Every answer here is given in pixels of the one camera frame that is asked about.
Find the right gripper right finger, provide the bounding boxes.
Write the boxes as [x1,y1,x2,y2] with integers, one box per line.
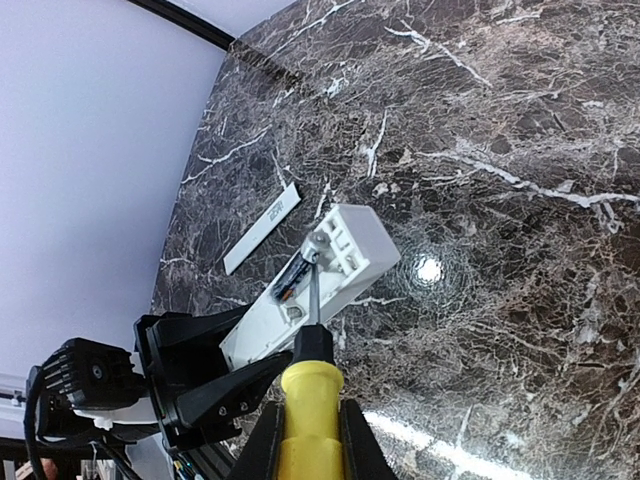
[339,399,397,480]

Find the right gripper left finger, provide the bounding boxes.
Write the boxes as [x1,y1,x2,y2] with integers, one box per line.
[227,401,285,480]

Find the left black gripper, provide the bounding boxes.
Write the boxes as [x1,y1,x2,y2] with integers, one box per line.
[134,305,293,450]

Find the yellow handled screwdriver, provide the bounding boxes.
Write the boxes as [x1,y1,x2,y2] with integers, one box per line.
[277,263,344,479]

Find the white battery cover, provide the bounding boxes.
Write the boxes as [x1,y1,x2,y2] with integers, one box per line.
[223,183,301,275]

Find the white remote control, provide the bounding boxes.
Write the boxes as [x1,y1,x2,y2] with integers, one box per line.
[220,204,400,370]

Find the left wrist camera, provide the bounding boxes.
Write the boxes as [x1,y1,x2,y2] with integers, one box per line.
[24,337,161,444]

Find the left black frame post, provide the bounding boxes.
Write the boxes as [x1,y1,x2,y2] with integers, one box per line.
[128,0,236,51]

